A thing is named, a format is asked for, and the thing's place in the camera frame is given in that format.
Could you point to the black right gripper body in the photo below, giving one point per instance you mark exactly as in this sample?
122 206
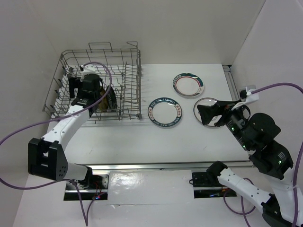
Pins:
234 124

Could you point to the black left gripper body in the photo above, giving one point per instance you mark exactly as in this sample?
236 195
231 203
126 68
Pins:
75 82

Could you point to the yellow patterned plate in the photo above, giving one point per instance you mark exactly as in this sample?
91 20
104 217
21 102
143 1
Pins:
103 105

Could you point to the black round plate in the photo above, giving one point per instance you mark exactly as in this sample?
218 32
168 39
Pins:
111 99

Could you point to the white plate teal lettered rim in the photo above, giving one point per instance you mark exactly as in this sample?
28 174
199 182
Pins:
165 112

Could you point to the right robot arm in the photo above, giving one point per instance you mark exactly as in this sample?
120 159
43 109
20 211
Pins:
284 206

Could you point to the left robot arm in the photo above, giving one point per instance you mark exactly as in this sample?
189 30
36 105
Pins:
46 156

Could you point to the white plate teal red rim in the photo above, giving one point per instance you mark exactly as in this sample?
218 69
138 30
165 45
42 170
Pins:
188 85

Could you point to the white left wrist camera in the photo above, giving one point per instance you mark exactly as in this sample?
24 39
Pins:
86 69

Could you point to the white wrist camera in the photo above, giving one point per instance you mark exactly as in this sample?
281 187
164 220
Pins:
86 69
246 96

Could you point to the silver aluminium side rail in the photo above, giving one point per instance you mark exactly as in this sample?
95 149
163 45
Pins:
231 83

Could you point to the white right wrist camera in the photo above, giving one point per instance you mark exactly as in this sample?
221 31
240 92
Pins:
246 96

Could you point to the grey wire dish rack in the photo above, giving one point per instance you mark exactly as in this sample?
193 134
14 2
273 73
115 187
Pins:
118 67

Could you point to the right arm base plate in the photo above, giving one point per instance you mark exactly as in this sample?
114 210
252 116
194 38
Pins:
204 188

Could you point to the silver aluminium front rail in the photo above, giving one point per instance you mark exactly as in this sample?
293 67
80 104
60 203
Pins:
142 166

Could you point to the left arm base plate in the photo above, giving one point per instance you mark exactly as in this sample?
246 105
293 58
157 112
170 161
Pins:
97 188

